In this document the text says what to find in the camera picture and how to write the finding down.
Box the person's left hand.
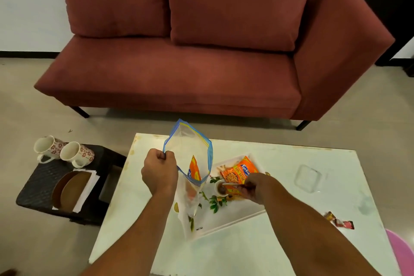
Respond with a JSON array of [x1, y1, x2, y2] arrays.
[[141, 148, 179, 196]]

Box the person's right hand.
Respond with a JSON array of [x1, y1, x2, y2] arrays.
[[238, 172, 276, 205]]

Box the white printed tray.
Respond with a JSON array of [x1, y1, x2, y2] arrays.
[[176, 153, 271, 242]]

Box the clear zip bag blue seal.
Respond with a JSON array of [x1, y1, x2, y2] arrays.
[[163, 119, 214, 218]]

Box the white paper napkins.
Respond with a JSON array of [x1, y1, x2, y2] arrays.
[[51, 169, 100, 213]]

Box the white floral mug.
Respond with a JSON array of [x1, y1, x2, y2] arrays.
[[60, 141, 95, 169], [33, 135, 67, 164]]

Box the red candy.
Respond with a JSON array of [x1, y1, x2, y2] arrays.
[[335, 218, 355, 230]]

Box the person's left forearm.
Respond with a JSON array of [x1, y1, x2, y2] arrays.
[[81, 185, 179, 276]]

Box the person's right forearm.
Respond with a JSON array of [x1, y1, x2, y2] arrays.
[[260, 177, 382, 276]]

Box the clear plastic container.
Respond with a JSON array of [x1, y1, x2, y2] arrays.
[[293, 164, 323, 194]]

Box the red fabric sofa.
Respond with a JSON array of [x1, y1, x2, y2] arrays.
[[34, 0, 396, 131]]

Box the black woven stool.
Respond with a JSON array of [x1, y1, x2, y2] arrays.
[[16, 144, 127, 226]]

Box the pink plastic bin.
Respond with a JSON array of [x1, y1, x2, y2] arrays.
[[385, 229, 414, 276]]

